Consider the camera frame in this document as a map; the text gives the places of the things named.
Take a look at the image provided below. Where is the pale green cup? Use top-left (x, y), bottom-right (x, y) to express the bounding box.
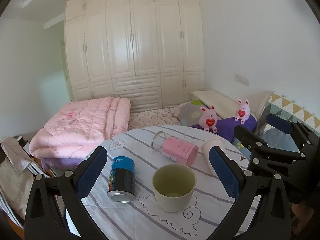
top-left (152, 164), bottom-right (197, 213)

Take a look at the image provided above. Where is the white paper cup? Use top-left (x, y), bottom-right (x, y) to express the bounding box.
top-left (201, 138), bottom-right (226, 176)

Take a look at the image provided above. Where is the right pink plush bunny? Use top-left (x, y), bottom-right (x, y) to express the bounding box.
top-left (234, 99), bottom-right (250, 124)

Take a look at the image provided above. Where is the pink plush bunny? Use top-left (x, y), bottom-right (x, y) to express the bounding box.
top-left (199, 106), bottom-right (217, 133)
top-left (234, 99), bottom-right (250, 124)

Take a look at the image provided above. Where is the purple cushion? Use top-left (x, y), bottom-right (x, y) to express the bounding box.
top-left (191, 113), bottom-right (258, 143)

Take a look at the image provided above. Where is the blue grey patterned blanket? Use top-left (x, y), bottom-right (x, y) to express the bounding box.
top-left (233, 93), bottom-right (319, 159)

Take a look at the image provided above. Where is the beige cloth pile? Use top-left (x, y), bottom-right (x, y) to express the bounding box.
top-left (1, 137), bottom-right (48, 229)

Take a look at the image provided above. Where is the left pink plush bunny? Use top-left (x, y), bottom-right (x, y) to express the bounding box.
top-left (199, 106), bottom-right (217, 133)

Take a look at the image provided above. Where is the white bed headboard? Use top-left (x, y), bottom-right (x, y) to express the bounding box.
top-left (190, 90), bottom-right (273, 120)

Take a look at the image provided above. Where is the blue and black can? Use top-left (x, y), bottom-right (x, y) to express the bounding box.
top-left (107, 156), bottom-right (136, 203)

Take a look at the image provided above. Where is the glass with pink paper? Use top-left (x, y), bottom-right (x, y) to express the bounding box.
top-left (151, 131), bottom-right (199, 166)

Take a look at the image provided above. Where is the grey pillow with green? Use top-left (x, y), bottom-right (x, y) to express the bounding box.
top-left (176, 100), bottom-right (204, 127)

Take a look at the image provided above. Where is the folded pink quilt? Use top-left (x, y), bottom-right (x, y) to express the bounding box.
top-left (29, 96), bottom-right (131, 159)

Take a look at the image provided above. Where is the heart patterned bed sheet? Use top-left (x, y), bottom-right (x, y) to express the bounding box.
top-left (128, 102), bottom-right (187, 130)

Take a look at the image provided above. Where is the cream white wardrobe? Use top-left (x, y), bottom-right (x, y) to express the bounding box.
top-left (65, 0), bottom-right (204, 112)

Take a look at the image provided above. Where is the white wall switch plate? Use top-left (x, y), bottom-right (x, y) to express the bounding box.
top-left (234, 74), bottom-right (249, 87)

